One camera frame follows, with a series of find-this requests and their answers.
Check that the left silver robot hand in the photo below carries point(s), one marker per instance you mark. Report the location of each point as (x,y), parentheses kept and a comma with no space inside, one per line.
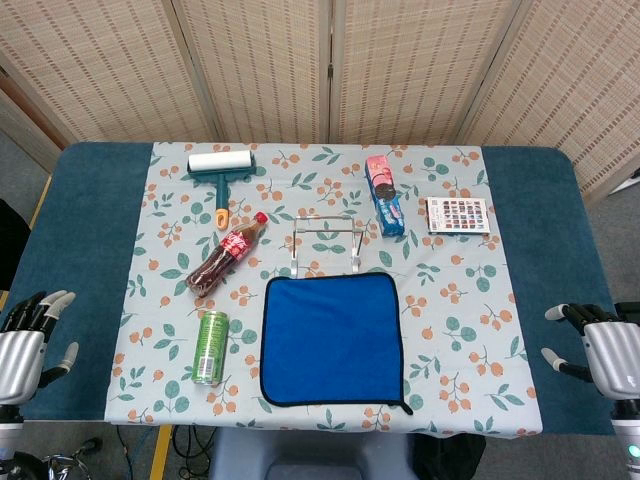
(20,360)

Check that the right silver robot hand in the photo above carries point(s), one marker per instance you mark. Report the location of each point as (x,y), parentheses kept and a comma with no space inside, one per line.
(615,360)

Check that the blue cloth with black back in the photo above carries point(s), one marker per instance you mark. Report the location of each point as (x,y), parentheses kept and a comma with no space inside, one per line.
(330,340)

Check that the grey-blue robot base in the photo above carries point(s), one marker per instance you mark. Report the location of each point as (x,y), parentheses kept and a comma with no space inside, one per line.
(310,455)

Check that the silver metal rack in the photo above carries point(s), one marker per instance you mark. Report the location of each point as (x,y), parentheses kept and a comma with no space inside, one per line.
(326,231)

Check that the black box on floor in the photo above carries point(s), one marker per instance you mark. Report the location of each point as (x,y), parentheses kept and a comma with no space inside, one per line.
(627,307)

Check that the chrome chair base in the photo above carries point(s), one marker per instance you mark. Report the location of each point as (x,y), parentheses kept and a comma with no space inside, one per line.
(65,462)

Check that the black object beside table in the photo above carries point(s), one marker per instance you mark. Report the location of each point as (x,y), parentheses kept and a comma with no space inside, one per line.
(10,240)

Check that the teal table cover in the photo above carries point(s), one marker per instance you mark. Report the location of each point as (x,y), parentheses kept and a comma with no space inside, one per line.
(75,225)

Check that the floral leaf print tablecloth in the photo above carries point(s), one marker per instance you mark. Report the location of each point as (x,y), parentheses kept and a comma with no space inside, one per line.
(450,350)

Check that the white flat object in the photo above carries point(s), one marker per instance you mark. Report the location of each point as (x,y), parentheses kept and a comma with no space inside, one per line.
(632,181)

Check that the green drink can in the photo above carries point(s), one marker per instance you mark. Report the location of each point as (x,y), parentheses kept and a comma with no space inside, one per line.
(211,347)

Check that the black bag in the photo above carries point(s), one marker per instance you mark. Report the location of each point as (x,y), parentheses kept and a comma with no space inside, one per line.
(450,457)

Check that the flat box with colourful squares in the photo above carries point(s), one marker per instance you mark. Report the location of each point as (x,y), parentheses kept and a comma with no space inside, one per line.
(457,215)

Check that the cola bottle with red cap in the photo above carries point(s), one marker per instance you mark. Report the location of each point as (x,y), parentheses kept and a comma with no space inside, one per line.
(225,255)

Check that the blue pink cookie box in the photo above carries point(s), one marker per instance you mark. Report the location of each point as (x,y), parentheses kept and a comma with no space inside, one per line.
(385,200)

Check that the teal lint roller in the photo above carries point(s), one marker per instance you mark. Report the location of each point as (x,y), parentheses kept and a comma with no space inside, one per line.
(222,162)

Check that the woven folding screen panel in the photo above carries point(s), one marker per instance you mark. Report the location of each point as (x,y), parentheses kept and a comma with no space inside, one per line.
(260,65)
(400,65)
(575,75)
(100,65)

